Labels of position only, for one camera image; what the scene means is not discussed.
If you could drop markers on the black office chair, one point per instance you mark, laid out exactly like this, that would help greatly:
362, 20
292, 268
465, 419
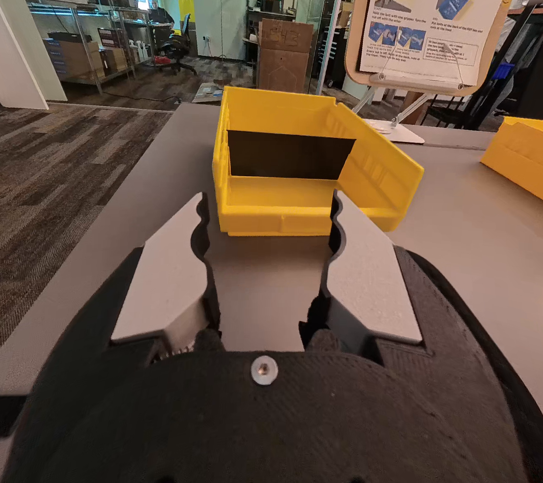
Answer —
176, 46

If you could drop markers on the small blue bin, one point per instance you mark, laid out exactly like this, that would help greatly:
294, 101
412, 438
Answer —
507, 71

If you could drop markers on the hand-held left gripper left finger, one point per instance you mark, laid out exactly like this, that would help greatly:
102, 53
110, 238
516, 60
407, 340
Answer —
165, 279

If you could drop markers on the metal storage shelf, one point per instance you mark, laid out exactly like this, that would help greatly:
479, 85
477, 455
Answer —
63, 7

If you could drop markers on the brown cardboard box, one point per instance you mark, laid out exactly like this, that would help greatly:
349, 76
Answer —
76, 58

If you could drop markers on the yellow plastic bin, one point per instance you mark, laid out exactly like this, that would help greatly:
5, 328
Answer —
305, 203
517, 152

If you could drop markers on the black bin divider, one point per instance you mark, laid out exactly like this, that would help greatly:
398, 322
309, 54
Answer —
288, 156

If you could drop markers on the flattened cardboard sheet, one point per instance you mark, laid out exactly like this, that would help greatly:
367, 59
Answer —
208, 92

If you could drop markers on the tall cardboard box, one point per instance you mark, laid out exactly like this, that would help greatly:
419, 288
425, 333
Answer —
284, 63

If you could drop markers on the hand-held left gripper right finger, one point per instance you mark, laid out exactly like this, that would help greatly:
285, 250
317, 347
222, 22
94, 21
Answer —
369, 279

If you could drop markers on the red floor object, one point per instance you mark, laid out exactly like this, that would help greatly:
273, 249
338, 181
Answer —
162, 60

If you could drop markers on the instruction sheet on wooden board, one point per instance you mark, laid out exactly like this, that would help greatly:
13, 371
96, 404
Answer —
353, 54

